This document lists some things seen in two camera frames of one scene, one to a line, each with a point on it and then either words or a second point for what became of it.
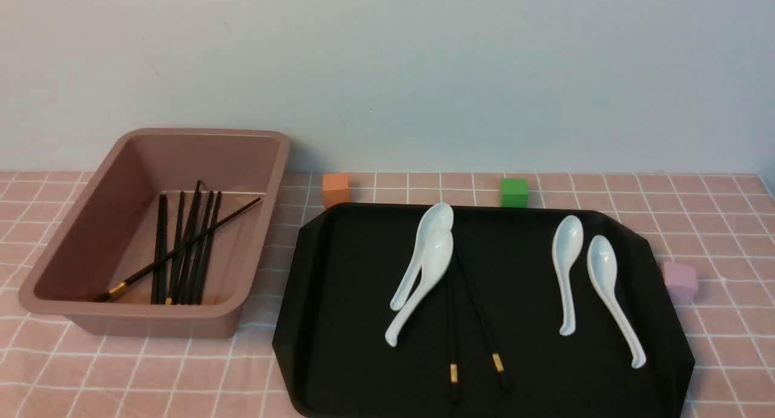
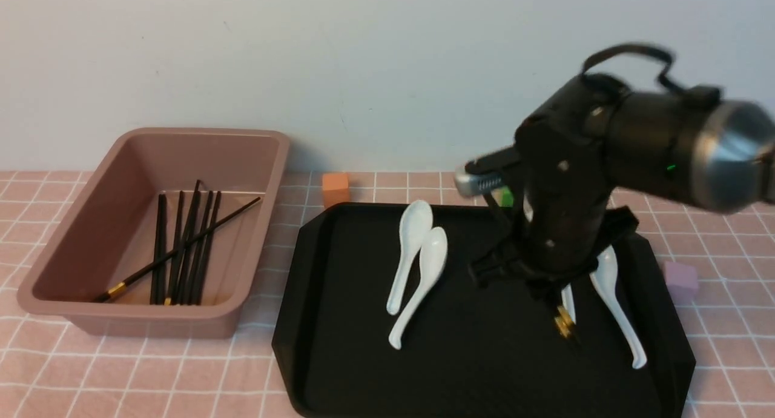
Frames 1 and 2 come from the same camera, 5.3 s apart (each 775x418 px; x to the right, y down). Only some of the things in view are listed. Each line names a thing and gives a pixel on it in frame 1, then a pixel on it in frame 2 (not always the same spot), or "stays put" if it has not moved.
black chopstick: [210, 252] stays put
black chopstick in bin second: [171, 288] stays put
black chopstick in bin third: [195, 204] stays put
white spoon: [436, 217] to [415, 222]
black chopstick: [159, 275] stays put
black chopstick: [453, 364] to [562, 327]
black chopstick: [497, 356] to [565, 325]
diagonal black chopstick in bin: [112, 291] stays put
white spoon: [602, 260] stays put
